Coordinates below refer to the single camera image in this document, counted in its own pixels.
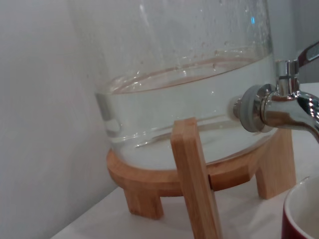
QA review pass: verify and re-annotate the red ceramic cup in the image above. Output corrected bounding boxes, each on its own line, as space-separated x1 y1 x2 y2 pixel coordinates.
281 176 319 239

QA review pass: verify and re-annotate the chrome faucet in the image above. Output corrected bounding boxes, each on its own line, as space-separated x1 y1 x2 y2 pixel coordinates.
233 41 319 144

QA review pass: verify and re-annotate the clear glass water dispenser jar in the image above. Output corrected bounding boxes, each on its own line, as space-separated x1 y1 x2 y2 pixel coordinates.
72 0 277 166

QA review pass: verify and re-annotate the wooden dispenser stand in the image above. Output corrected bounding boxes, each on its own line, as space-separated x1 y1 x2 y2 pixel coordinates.
106 117 296 239

